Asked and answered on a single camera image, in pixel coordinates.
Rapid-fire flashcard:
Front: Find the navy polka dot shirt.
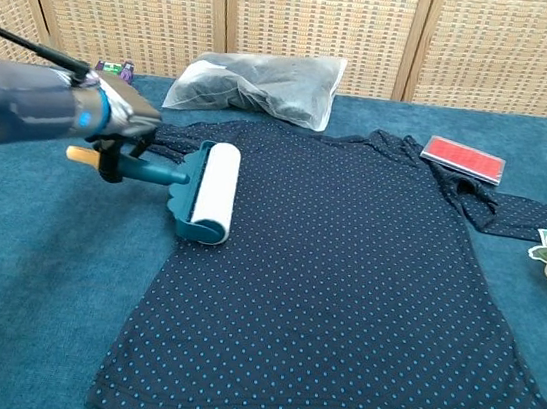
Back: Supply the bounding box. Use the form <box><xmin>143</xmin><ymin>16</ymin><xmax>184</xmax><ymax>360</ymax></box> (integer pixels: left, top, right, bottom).
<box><xmin>87</xmin><ymin>97</ymin><xmax>547</xmax><ymax>409</ymax></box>

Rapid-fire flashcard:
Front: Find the teal plush table cloth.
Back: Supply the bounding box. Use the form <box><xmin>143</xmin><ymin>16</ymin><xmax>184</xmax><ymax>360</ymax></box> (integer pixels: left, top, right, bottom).
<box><xmin>0</xmin><ymin>44</ymin><xmax>547</xmax><ymax>409</ymax></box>

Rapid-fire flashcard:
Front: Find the translucent bag of dark clothes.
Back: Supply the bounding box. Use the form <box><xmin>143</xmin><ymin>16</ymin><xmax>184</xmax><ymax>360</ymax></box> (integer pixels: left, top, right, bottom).
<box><xmin>161</xmin><ymin>35</ymin><xmax>349</xmax><ymax>135</ymax></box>

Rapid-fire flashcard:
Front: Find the purple printed packet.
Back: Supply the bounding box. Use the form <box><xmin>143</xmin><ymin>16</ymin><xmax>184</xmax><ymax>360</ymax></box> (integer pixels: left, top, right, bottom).
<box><xmin>92</xmin><ymin>57</ymin><xmax>137</xmax><ymax>84</ymax></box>

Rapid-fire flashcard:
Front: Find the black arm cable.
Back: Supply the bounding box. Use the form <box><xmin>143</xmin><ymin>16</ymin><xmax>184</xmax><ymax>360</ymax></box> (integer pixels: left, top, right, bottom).
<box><xmin>0</xmin><ymin>18</ymin><xmax>95</xmax><ymax>85</ymax></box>

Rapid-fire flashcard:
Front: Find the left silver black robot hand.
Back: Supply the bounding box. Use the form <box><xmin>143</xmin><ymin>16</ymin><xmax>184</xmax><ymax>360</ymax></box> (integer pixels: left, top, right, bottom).
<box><xmin>76</xmin><ymin>70</ymin><xmax>169</xmax><ymax>189</ymax></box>

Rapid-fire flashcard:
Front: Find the teal lint roller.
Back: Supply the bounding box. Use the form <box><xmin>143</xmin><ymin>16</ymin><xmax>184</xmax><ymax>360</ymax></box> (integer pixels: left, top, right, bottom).
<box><xmin>56</xmin><ymin>121</ymin><xmax>244</xmax><ymax>249</ymax></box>

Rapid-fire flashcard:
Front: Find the woven rattan folding screen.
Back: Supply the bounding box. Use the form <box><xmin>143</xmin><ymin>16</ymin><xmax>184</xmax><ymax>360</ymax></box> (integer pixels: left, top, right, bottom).
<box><xmin>0</xmin><ymin>0</ymin><xmax>547</xmax><ymax>134</ymax></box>

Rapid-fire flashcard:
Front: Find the clear case with red pad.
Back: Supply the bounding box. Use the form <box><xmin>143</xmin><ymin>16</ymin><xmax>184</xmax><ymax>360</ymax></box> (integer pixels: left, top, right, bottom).
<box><xmin>416</xmin><ymin>132</ymin><xmax>509</xmax><ymax>188</ymax></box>

